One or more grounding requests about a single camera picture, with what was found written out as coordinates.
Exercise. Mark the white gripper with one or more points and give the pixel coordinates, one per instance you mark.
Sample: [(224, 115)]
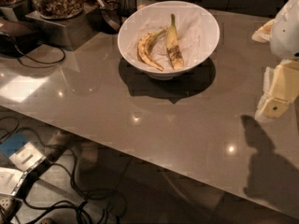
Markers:
[(286, 32)]

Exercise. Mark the large spotted banana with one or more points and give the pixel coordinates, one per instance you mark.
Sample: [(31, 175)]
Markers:
[(172, 46)]

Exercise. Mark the white ceramic bowl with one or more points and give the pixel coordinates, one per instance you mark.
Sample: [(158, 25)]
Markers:
[(156, 16)]

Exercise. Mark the small curved spotted banana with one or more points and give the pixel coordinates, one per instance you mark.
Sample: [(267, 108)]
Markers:
[(144, 48)]

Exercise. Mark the white paper napkin liner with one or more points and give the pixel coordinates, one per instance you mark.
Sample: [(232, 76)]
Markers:
[(187, 36)]

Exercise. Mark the dark scoop utensil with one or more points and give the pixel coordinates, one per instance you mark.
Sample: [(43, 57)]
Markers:
[(110, 15)]

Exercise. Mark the metal box stand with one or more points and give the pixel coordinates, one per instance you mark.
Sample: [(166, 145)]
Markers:
[(72, 33)]

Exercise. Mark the glass jar of nuts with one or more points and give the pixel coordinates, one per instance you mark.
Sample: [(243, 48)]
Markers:
[(58, 9)]

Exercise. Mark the blue and white box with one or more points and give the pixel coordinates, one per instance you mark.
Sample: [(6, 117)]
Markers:
[(22, 152)]

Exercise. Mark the white paper packet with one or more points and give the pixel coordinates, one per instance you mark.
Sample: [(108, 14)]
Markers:
[(10, 180)]

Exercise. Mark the white power strip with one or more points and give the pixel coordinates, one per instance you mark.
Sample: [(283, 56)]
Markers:
[(8, 208)]

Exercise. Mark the black wire mesh cup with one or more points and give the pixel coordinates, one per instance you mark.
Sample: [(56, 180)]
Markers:
[(127, 7)]

